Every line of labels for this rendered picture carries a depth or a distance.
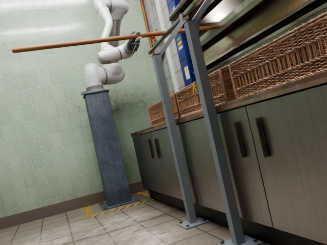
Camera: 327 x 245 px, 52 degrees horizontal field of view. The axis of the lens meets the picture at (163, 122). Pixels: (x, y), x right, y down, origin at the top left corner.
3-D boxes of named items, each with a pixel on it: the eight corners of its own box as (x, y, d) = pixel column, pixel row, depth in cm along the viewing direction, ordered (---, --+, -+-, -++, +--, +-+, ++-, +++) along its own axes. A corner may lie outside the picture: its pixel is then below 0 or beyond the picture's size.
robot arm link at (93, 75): (82, 90, 303) (77, 66, 304) (100, 88, 314) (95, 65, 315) (90, 85, 291) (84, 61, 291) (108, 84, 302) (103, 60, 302)
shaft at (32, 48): (11, 52, 200) (10, 47, 200) (12, 54, 202) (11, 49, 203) (254, 23, 254) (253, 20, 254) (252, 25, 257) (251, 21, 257)
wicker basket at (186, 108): (249, 104, 210) (240, 61, 211) (316, 86, 157) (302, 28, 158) (179, 118, 195) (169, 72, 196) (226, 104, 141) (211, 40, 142)
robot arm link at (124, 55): (138, 52, 253) (122, 58, 249) (134, 58, 268) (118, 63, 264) (133, 39, 253) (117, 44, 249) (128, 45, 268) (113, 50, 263)
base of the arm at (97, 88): (80, 97, 307) (79, 91, 307) (104, 93, 313) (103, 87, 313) (81, 94, 289) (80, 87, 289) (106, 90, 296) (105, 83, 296)
